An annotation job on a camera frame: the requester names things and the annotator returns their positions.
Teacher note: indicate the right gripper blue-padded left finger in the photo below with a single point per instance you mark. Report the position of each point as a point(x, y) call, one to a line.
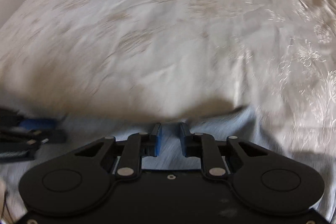
point(135, 148)

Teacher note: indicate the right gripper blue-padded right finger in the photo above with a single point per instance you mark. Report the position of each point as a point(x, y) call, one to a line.
point(204, 147)

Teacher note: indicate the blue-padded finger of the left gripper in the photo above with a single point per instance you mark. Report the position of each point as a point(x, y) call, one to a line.
point(39, 124)
point(54, 136)

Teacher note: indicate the light grey knit pants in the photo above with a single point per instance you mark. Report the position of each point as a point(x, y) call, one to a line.
point(76, 182)

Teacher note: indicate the cream floral bedspread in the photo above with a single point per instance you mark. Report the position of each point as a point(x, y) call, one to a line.
point(162, 60)

